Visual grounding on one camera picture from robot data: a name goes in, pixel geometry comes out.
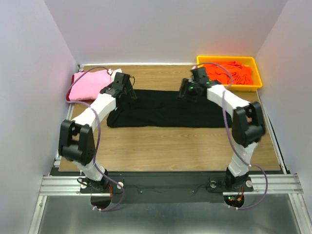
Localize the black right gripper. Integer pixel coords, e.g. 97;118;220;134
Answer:
176;78;200;102

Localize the black t-shirt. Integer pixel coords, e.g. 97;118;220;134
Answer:
107;89;225;128

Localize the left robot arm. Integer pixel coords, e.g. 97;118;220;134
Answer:
58;71;137;192

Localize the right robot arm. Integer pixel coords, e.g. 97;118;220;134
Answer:
178;66;266;190

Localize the pink folded t-shirt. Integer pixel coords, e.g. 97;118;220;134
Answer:
66;70;113;101

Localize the orange t-shirt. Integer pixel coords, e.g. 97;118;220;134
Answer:
203;61;254;85

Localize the yellow plastic bin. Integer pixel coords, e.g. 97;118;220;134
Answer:
196;55;263;91

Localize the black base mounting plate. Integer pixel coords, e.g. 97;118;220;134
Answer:
50;171;254;204

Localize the aluminium table edge rail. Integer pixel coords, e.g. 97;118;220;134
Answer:
54;64;85;168

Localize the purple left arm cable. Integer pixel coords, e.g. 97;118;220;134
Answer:
67;66;125;212

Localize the aluminium frame extrusion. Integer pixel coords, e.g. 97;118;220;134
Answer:
39;175;83;196

